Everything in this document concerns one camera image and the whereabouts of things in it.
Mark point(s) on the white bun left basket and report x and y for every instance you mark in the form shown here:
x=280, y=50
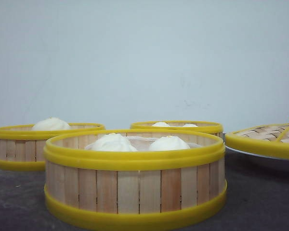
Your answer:
x=51, y=124

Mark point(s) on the white bun rear right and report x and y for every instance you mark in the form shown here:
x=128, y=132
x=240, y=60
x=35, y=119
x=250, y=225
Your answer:
x=190, y=125

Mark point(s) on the bamboo steamer basket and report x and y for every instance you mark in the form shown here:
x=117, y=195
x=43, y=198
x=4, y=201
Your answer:
x=134, y=191
x=212, y=128
x=21, y=147

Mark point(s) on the white plate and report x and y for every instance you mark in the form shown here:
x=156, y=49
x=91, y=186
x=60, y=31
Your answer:
x=264, y=161

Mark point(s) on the white bun front right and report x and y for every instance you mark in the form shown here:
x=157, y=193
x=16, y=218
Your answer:
x=168, y=143

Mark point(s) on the woven bamboo steamer lid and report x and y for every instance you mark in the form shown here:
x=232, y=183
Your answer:
x=266, y=140

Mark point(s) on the white bun front left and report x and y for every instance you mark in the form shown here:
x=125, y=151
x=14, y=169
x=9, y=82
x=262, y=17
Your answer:
x=112, y=142

